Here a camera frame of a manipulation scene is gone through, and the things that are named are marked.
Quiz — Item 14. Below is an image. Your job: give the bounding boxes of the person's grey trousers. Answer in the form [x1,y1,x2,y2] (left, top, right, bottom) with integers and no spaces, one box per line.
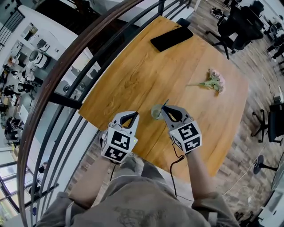
[106,155,192,201]

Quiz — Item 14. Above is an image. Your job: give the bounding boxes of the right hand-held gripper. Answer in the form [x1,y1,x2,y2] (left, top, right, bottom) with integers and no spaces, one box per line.
[161,105,203,154]

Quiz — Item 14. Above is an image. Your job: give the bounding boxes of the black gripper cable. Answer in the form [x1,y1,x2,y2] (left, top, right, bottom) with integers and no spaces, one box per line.
[109,162,117,180]
[169,141,196,202]

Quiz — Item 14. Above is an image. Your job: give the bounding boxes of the white floor cable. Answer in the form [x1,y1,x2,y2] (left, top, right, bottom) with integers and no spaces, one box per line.
[221,141,280,204]

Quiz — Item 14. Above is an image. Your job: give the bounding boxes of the clear glass cup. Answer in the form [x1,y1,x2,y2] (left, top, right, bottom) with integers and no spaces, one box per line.
[150,104,165,121]

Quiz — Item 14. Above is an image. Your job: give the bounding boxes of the black office chair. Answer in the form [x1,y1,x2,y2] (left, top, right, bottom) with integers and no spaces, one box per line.
[205,0,266,60]
[250,102,284,144]

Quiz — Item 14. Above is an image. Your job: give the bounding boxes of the person's beige shirt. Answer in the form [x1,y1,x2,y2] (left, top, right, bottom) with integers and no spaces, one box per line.
[35,172,241,227]

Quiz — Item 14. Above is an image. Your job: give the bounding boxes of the pink flower bouquet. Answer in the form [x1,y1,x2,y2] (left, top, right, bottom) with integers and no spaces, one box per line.
[185,68,226,96]

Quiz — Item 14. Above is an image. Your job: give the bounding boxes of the black metal railing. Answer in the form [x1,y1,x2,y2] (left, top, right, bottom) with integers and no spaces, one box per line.
[26,0,193,227]

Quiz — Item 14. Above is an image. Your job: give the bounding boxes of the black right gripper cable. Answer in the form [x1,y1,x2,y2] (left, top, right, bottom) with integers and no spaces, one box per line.
[169,141,196,202]

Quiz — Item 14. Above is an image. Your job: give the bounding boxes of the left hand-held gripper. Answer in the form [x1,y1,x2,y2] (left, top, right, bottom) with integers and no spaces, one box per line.
[101,110,140,164]

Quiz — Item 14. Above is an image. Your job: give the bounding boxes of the person's left forearm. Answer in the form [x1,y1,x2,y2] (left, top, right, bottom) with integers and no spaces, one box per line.
[68,155,134,209]

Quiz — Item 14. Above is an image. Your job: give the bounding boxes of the person's right forearm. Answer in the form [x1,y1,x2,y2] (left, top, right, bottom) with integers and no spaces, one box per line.
[185,151,220,203]

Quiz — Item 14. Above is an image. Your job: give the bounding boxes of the brown wooden handrail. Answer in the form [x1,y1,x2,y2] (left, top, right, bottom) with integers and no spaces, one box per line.
[16,0,147,227]

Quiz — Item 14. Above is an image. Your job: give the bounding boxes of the black round stand base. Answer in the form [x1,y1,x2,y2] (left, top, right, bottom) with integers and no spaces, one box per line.
[252,154,278,176]

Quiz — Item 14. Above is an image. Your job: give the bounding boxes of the black box behind table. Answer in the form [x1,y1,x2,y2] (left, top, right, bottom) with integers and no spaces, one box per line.
[176,17,191,29]

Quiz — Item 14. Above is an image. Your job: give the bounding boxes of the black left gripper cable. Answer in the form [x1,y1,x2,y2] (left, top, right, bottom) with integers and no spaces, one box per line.
[109,162,117,180]

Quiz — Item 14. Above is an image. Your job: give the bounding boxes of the black smartphone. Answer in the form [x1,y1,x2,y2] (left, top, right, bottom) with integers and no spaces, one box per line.
[150,26,194,53]

